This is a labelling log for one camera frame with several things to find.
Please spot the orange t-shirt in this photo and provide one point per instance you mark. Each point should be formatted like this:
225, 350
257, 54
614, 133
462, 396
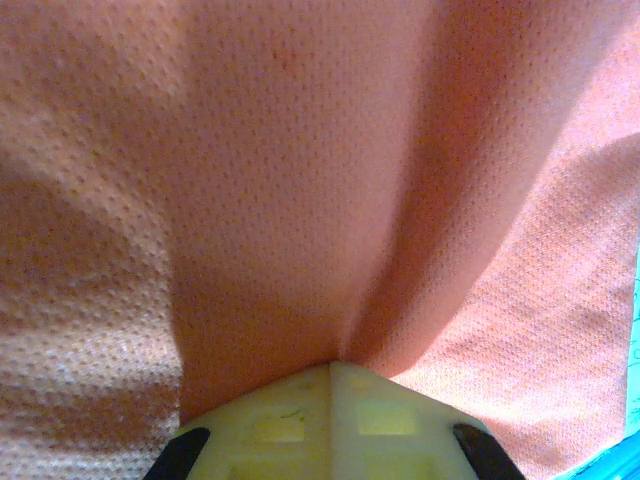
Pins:
300, 200

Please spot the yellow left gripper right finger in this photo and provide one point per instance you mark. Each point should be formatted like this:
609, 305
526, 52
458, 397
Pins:
395, 430

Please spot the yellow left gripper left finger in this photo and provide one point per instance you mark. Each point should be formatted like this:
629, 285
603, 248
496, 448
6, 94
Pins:
270, 430

